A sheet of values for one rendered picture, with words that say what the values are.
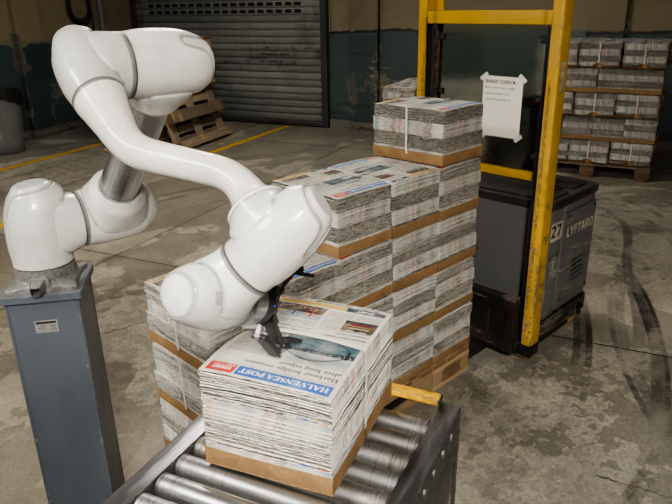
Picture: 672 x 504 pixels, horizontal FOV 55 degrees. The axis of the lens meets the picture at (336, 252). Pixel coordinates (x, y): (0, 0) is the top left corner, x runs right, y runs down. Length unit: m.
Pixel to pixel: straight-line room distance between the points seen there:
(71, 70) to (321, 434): 0.81
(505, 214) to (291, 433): 2.29
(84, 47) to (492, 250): 2.54
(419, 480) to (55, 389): 1.07
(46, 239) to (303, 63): 7.98
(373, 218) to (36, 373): 1.24
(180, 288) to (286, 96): 8.84
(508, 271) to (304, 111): 6.60
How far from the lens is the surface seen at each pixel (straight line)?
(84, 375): 1.95
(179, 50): 1.40
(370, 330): 1.42
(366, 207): 2.37
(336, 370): 1.27
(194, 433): 1.54
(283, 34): 9.70
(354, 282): 2.41
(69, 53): 1.35
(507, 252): 3.43
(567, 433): 2.97
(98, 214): 1.82
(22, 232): 1.82
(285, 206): 0.96
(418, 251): 2.67
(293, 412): 1.25
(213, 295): 0.98
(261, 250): 0.96
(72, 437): 2.07
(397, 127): 2.79
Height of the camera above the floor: 1.70
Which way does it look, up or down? 21 degrees down
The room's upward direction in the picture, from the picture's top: 1 degrees counter-clockwise
